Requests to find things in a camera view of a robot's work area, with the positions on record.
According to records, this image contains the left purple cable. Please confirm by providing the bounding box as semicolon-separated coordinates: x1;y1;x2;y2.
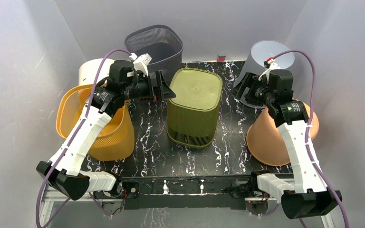
36;48;136;228

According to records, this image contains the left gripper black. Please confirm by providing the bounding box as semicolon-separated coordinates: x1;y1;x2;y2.
123;71;176;103

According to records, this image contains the small red clip object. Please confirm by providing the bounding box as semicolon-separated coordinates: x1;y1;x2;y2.
217;55;226;62

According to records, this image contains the cream bin with orange rim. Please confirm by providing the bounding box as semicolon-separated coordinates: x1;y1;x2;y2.
78;58;114;86

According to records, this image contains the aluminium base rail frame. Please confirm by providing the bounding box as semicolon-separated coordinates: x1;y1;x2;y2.
36;180;336;228

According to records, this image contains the olive green mesh basket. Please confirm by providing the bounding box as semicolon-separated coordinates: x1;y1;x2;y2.
167;68;223;149

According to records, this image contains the orange round plastic bucket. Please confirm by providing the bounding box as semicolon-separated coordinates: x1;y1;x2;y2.
246;99;320;167

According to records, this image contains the purple cable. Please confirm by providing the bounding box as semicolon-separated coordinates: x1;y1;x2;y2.
264;50;350;228
36;48;136;228

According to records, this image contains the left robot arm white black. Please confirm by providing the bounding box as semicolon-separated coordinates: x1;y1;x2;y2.
36;60;176;200

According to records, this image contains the yellow mesh basket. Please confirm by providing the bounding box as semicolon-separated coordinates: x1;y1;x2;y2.
56;84;135;161

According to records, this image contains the light grey round bucket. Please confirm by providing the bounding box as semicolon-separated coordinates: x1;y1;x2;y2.
233;40;295;109

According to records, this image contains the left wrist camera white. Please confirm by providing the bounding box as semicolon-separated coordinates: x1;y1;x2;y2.
129;53;152;77

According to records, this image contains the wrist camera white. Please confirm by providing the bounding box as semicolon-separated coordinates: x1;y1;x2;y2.
259;57;280;82
129;53;152;77

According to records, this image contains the grey mesh basket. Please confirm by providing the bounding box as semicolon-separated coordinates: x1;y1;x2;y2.
124;25;183;84

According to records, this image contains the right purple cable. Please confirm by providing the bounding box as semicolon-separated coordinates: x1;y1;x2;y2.
264;50;350;228

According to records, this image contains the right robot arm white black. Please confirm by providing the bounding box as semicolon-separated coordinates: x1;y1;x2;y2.
221;69;342;219

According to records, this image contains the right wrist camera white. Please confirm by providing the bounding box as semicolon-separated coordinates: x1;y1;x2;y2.
259;57;280;82

